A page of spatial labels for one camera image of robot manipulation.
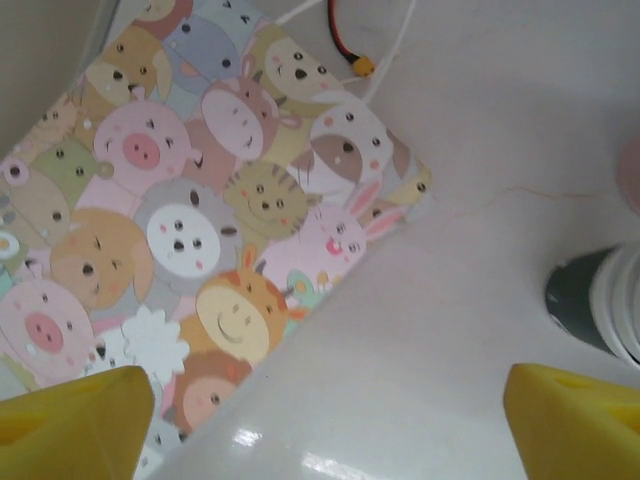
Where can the white animal print paper bag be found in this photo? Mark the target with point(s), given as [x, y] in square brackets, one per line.
[200, 200]

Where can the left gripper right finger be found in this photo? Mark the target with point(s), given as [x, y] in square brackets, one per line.
[575, 430]

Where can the black sleeved paper cup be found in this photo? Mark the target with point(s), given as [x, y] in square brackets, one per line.
[631, 310]
[575, 295]

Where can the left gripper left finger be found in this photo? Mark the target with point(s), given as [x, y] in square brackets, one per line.
[65, 430]

